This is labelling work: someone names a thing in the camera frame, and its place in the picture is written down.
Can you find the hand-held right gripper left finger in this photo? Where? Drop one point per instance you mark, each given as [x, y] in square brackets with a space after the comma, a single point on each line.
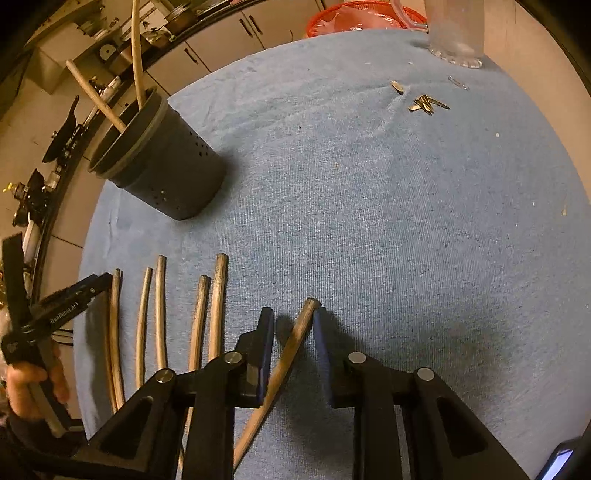
[265, 355]

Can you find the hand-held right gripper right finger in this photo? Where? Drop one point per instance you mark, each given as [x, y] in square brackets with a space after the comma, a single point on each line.
[323, 364]

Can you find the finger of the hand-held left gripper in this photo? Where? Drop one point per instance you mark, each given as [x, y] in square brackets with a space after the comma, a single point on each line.
[94, 284]

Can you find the wooden chopstick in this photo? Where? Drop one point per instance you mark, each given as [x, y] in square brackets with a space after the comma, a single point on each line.
[288, 350]
[217, 309]
[160, 314]
[199, 318]
[142, 323]
[94, 94]
[112, 332]
[136, 55]
[119, 369]

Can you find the dark grey chopstick holder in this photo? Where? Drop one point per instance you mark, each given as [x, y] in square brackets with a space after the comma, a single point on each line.
[184, 175]

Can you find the person's left hand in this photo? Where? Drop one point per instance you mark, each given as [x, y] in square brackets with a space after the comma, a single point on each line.
[18, 392]

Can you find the blue table cloth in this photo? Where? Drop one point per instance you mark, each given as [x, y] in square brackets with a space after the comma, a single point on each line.
[392, 230]

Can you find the white dial kitchen scale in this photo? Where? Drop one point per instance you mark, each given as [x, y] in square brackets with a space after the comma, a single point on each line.
[107, 51]

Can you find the smartphone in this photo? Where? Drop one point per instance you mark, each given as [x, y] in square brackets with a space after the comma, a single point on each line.
[558, 461]

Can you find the metal cooking pot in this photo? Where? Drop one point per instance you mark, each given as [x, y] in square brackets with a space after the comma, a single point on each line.
[181, 18]

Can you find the grey kitchen base cabinets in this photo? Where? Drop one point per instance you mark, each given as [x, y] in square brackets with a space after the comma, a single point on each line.
[231, 32]

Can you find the metal paper clip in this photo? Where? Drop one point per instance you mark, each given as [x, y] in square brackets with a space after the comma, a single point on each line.
[458, 83]

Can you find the red plastic basket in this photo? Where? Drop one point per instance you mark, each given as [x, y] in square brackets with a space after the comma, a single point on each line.
[323, 21]

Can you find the pink plastic bag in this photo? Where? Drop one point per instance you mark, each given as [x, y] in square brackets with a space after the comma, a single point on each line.
[364, 18]

